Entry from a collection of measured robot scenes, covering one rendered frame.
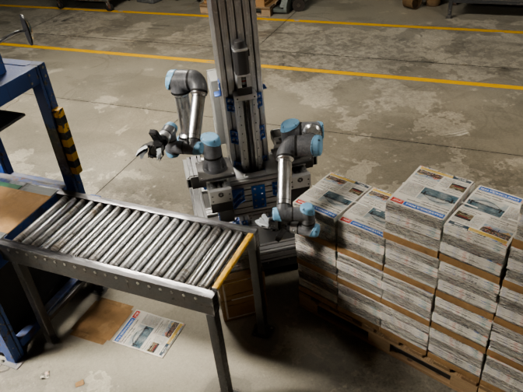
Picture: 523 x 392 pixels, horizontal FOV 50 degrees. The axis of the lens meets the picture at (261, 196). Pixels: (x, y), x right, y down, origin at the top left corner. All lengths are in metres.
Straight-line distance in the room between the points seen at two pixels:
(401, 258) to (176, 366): 1.47
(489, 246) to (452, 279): 0.30
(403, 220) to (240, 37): 1.41
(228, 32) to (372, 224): 1.36
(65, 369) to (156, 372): 0.55
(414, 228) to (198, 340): 1.54
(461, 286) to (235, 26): 1.85
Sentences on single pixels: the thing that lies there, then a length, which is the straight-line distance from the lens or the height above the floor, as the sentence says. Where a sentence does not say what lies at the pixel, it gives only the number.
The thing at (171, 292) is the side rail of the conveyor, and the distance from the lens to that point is 2.78.
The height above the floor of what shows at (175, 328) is 0.01.
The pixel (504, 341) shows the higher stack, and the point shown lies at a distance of 2.94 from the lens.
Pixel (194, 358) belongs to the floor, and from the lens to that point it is 3.50.
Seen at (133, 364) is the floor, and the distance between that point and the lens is 3.57.
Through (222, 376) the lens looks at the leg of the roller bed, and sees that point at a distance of 3.11.
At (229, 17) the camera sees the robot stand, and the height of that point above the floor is 1.69.
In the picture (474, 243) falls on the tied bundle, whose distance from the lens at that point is 2.65.
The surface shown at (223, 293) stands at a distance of 3.46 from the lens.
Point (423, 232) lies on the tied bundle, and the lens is 2.75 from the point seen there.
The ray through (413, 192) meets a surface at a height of 1.07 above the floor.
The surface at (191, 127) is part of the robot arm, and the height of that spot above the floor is 1.22.
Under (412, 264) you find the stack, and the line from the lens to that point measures 2.91.
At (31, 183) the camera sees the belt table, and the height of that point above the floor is 0.79.
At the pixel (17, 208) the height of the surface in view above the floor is 0.80.
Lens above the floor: 2.66
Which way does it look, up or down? 35 degrees down
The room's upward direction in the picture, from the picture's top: 6 degrees counter-clockwise
